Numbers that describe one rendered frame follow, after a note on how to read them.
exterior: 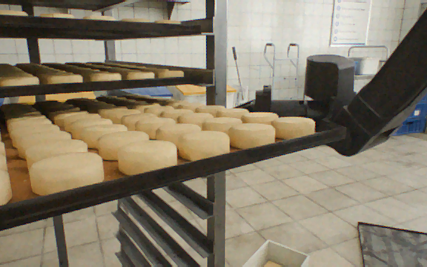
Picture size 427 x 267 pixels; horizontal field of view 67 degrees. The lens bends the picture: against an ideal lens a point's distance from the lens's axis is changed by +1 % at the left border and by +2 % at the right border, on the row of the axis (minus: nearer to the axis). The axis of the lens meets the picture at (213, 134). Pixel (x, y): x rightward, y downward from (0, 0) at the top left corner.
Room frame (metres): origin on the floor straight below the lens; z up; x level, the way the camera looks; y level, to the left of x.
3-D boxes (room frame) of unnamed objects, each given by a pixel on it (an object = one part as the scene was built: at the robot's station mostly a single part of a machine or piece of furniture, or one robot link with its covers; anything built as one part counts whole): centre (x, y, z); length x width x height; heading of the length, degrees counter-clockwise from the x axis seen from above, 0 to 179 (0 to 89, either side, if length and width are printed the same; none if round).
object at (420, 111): (4.25, -2.48, 0.30); 0.60 x 0.40 x 0.20; 114
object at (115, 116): (0.48, 0.14, 1.00); 0.05 x 0.05 x 0.02
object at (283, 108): (0.53, -0.12, 0.99); 0.07 x 0.07 x 0.10; 80
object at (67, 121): (0.45, 0.19, 1.00); 0.05 x 0.05 x 0.02
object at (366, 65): (4.02, -1.74, 0.89); 0.44 x 0.36 x 0.20; 33
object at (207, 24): (0.85, 0.20, 1.14); 0.64 x 0.03 x 0.03; 36
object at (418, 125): (4.25, -2.48, 0.10); 0.60 x 0.40 x 0.20; 112
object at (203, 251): (0.85, 0.20, 0.69); 0.64 x 0.03 x 0.03; 36
